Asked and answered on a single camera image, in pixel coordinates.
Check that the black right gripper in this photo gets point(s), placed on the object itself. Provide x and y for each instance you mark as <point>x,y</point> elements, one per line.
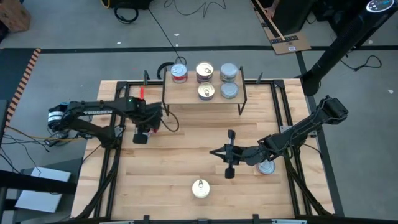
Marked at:
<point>230,140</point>

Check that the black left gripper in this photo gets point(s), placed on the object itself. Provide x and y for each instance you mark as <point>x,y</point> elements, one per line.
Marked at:
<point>149,112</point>

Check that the red label can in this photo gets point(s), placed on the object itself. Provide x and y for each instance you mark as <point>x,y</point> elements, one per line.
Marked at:
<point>178,70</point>

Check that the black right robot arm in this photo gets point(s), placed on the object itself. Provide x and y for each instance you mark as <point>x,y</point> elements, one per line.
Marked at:
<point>311,124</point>

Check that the person's forearm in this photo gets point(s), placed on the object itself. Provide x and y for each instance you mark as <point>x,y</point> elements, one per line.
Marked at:
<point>276,3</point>

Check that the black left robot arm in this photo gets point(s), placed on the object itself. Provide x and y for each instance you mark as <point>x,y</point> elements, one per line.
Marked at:
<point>93,112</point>

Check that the wooden shelf with black legs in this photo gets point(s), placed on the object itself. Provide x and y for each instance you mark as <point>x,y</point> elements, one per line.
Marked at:
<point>192,98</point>

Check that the black power adapter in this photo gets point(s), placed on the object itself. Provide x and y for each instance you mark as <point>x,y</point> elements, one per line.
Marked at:
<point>57,137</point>

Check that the black equipment case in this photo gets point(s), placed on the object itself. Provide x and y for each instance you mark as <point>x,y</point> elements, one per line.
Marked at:
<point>130,3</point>

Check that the flattened cardboard sheet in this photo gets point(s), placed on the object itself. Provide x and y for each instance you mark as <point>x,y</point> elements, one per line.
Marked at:
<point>289,45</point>

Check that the orange black hazard strip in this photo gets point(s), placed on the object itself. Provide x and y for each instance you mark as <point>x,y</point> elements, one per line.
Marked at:
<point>23,84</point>

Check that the white flat box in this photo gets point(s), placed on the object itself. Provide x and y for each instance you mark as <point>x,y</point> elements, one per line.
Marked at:
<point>43,189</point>

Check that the black horizontal beam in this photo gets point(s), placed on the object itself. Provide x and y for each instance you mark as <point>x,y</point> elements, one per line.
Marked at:
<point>31,182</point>

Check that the thin wooden stick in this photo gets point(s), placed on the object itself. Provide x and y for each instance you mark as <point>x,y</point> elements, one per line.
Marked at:
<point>270,20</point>

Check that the person's hand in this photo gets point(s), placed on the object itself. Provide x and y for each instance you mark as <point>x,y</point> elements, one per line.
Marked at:
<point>270,12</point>

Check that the black flat panel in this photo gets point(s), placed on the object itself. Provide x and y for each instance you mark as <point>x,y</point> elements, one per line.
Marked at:
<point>295,15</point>

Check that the brown cardboard box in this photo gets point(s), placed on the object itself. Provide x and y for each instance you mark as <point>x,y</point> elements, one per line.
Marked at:
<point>14,14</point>

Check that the black tower fan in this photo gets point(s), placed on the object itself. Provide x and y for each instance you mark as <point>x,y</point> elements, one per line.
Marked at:
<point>345,40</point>

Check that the black floor equipment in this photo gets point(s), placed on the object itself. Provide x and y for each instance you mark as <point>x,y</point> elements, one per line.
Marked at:
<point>335,12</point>

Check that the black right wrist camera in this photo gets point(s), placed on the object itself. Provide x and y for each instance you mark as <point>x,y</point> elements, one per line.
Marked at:
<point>238,153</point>

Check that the black aluminium rig frame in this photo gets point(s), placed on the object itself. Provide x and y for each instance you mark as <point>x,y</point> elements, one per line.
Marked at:
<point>136,83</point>

